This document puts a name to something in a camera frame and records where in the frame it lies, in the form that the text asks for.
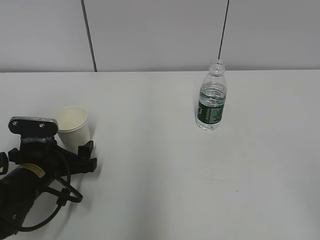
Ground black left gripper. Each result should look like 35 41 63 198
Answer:
8 137 97 175

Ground white paper cup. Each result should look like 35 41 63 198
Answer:
55 106 91 154

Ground clear green-label water bottle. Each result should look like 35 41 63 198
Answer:
195 59 227 132

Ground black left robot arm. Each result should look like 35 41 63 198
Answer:
0 138 98 240

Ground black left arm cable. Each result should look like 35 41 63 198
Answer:
9 147 84 228

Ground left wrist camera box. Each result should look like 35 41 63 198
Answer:
8 116 59 138

